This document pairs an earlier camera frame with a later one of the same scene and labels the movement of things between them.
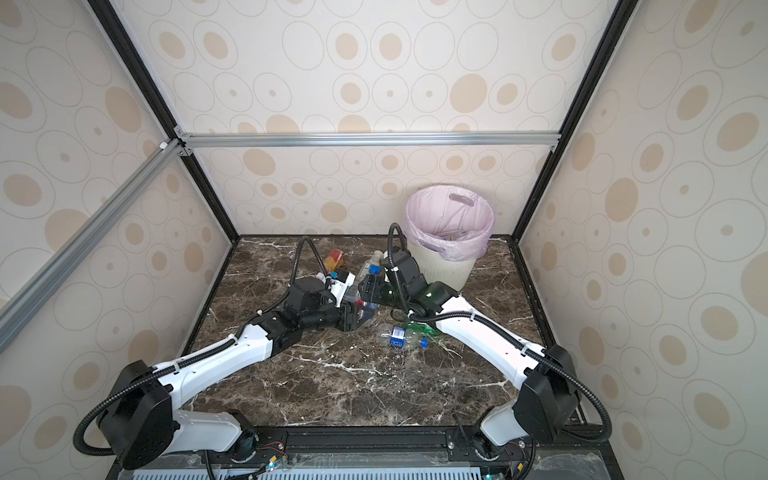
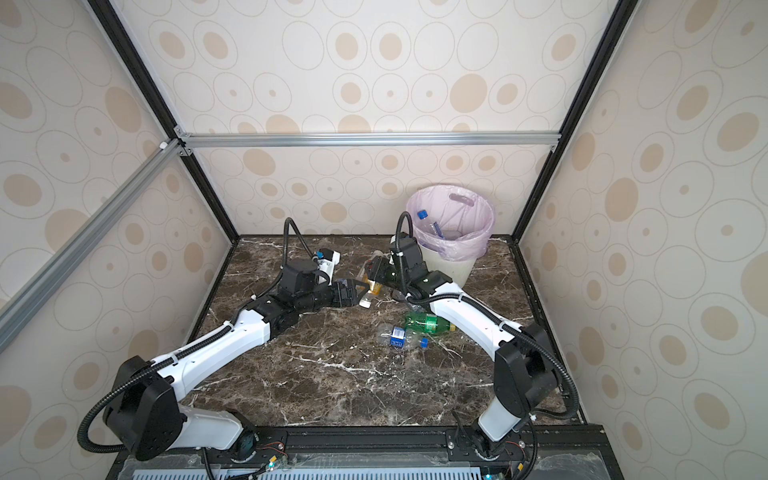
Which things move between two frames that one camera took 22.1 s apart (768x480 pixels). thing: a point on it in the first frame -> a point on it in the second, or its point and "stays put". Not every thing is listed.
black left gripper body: x=342 y=323 -> x=337 y=300
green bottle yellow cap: x=415 y=328 stays put
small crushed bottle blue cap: x=399 y=338 stays put
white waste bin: x=436 y=267 stays put
